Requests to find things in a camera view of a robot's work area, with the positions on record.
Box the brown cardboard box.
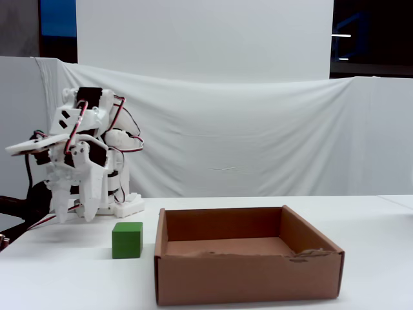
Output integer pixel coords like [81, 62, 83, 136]
[154, 204, 345, 307]

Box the thick black camera cable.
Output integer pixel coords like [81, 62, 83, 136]
[25, 130, 46, 207]

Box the red white power wire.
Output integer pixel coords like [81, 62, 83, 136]
[27, 215, 62, 231]

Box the black table clamp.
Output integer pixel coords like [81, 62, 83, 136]
[0, 180, 58, 238]

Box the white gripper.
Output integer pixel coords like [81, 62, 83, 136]
[45, 135, 109, 223]

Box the green cube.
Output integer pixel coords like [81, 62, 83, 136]
[112, 222, 144, 260]

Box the red black servo wire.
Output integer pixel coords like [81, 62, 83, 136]
[108, 96, 145, 156]
[63, 99, 90, 155]

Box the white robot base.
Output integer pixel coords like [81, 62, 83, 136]
[74, 192, 145, 218]

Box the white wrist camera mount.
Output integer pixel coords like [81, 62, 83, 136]
[5, 130, 69, 166]

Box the white backdrop board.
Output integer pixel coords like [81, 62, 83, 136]
[76, 0, 335, 85]

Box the white partition panel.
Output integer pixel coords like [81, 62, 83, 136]
[0, 56, 46, 198]

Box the dark window pane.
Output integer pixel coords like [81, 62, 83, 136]
[329, 0, 413, 79]
[38, 0, 78, 65]

